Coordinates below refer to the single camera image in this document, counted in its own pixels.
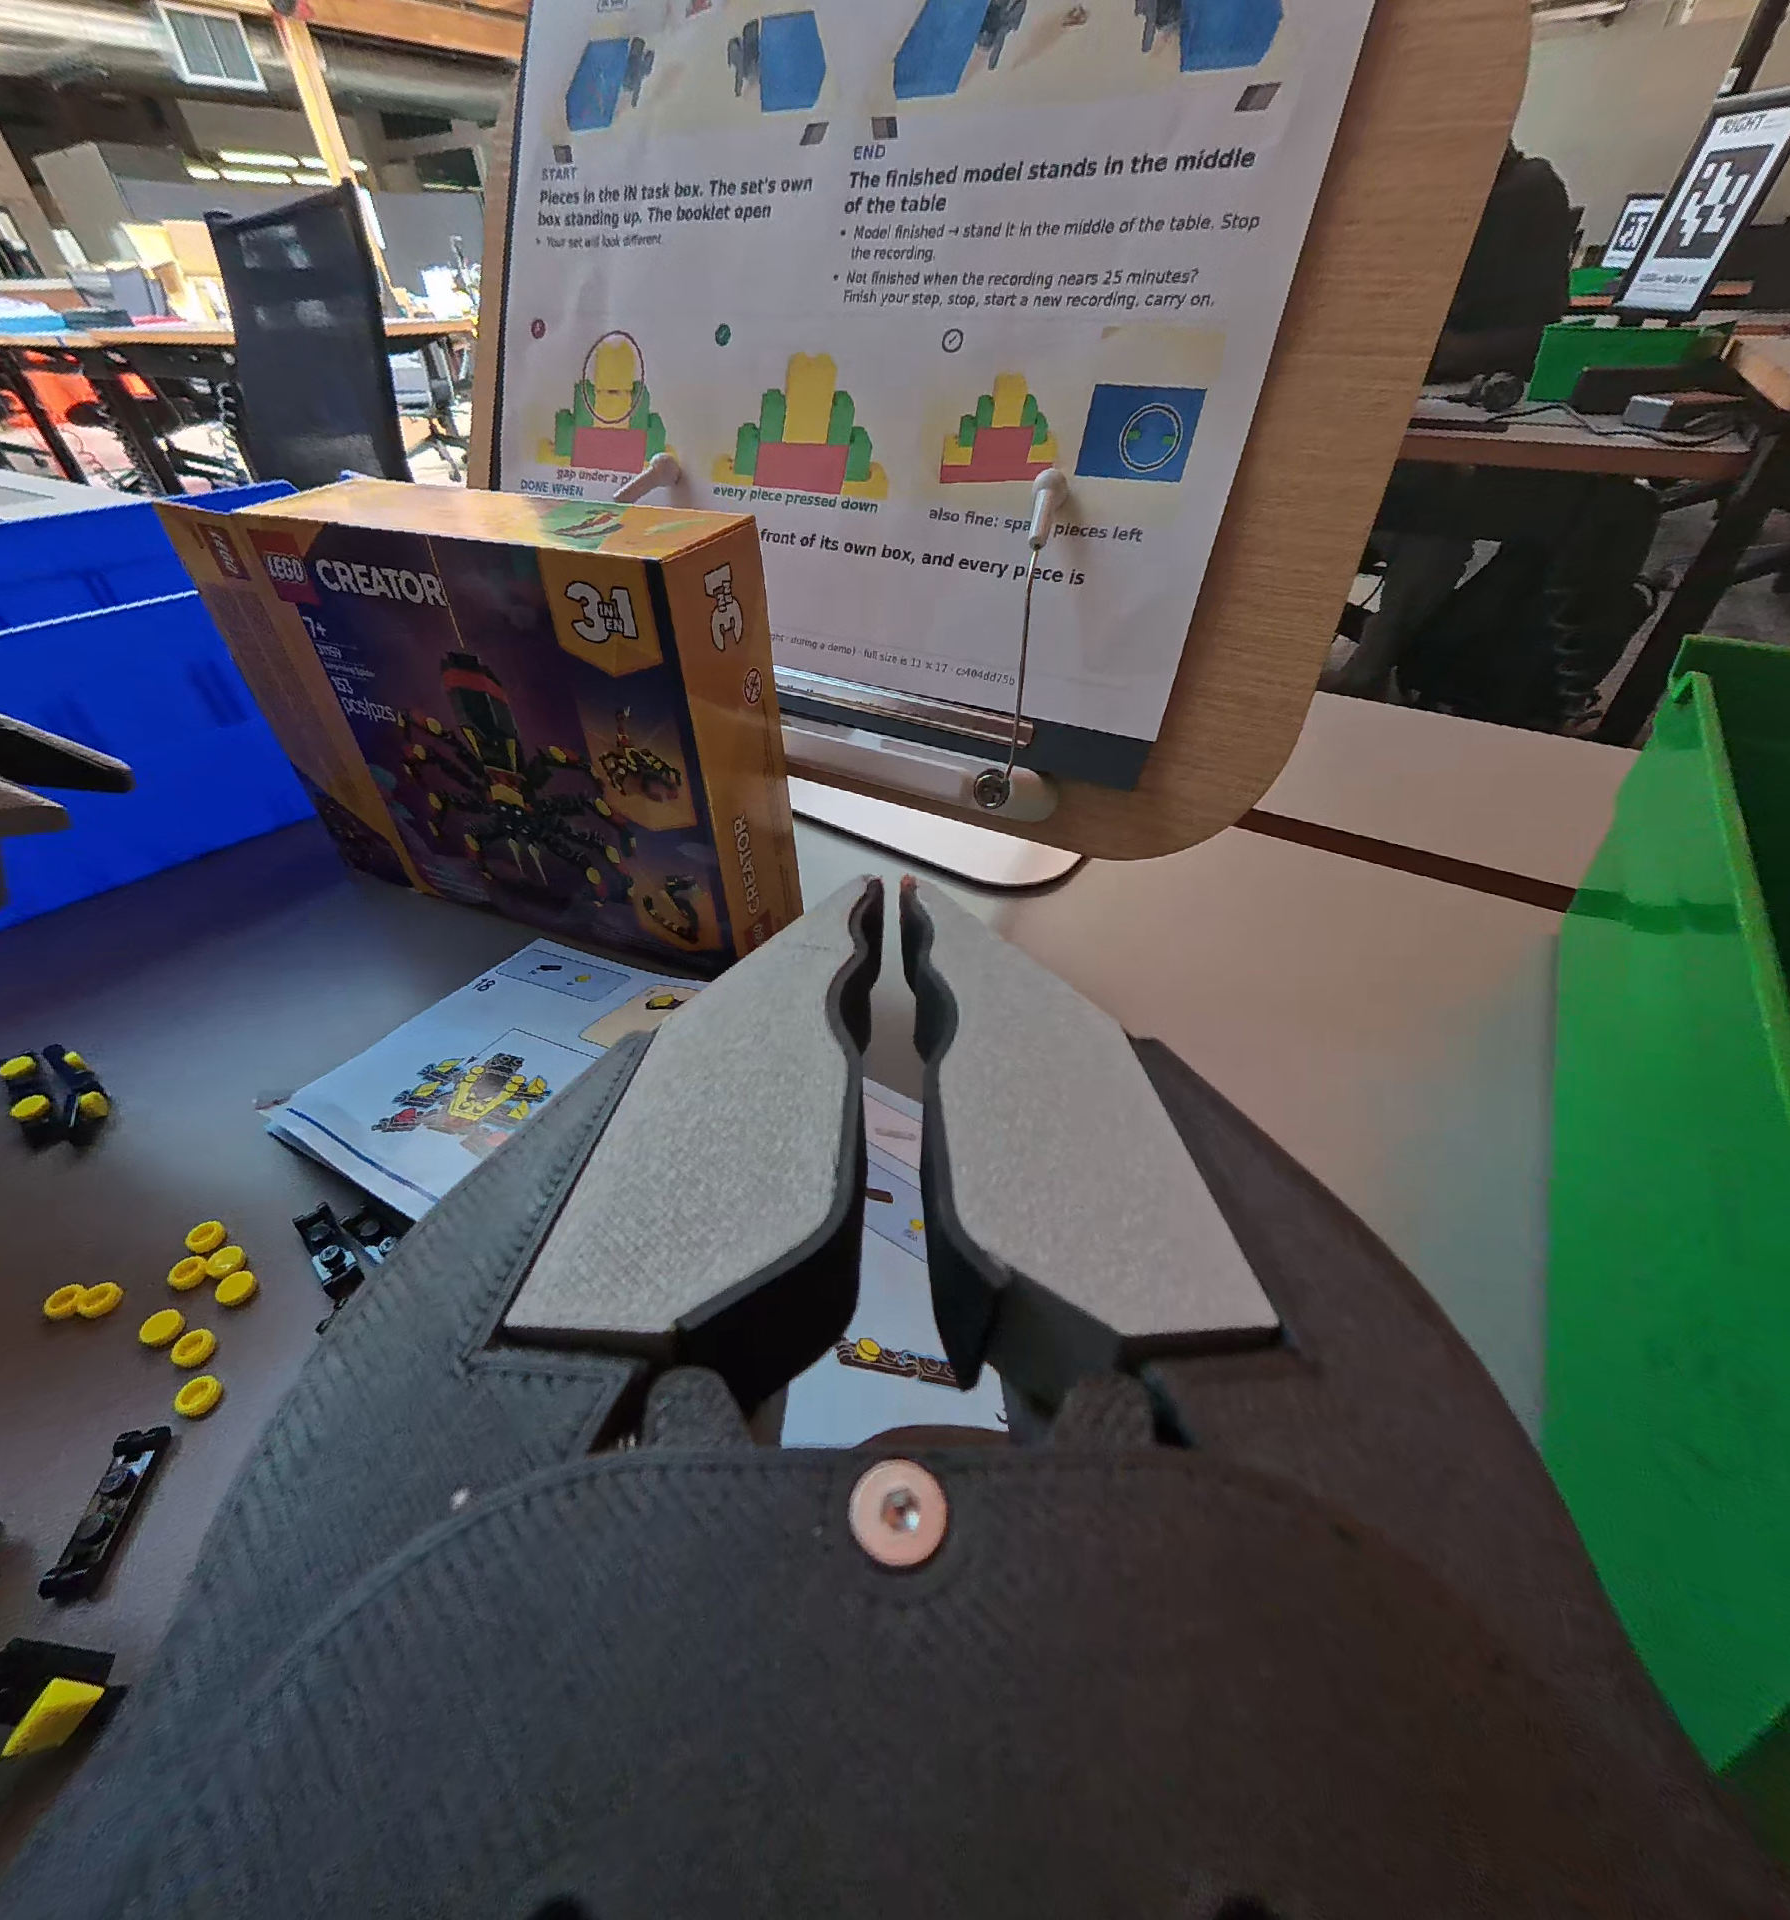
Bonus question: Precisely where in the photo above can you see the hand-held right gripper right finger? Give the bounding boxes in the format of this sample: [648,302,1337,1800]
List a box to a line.
[899,876,1289,1422]

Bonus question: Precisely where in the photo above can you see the printed instruction sheet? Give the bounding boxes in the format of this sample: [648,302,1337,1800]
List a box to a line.
[497,0,1380,789]

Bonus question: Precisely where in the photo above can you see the black mesh office chair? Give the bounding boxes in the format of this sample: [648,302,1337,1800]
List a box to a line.
[208,179,418,488]

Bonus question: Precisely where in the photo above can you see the long wooden desk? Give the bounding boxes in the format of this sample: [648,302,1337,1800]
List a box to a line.
[0,310,477,488]

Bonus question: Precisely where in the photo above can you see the purple yellow lego set box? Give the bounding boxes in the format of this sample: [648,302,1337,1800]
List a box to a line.
[153,478,809,975]

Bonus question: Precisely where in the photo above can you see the long black lego plate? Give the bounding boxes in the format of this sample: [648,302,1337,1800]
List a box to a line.
[38,1426,176,1602]

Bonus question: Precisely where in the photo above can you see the scattered yellow round lego studs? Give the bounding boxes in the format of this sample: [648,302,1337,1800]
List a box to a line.
[44,1220,261,1421]

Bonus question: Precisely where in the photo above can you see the green plastic bin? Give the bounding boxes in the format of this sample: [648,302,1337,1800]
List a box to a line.
[1541,632,1790,1920]

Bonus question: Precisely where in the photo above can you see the wooden instruction board stand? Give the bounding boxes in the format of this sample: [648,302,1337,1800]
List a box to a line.
[469,0,1536,862]

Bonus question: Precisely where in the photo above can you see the window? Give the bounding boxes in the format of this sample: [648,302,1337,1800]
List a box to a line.
[160,0,269,92]

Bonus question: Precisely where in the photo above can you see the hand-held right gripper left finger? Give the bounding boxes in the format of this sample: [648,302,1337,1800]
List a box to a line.
[504,873,891,1421]

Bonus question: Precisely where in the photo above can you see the large black white tag sign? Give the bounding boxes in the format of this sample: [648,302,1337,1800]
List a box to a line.
[1613,77,1790,326]

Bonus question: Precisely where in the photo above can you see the white board stand base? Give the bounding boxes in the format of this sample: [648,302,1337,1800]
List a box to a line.
[776,773,1085,889]

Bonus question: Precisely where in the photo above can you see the blue plastic bin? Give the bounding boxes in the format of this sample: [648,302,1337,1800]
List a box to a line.
[0,482,320,952]

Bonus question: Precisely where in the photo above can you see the cluster of black lego plates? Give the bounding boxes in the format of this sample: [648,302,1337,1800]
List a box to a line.
[291,1198,414,1294]

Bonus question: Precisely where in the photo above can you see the lego instruction booklet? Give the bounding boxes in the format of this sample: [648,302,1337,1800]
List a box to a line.
[261,938,1018,1448]

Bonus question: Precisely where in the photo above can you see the black lego piece yellow studs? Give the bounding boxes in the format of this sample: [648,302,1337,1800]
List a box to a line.
[0,1043,115,1149]

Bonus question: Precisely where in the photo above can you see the small green bin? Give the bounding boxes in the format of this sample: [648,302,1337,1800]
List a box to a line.
[1527,317,1739,404]

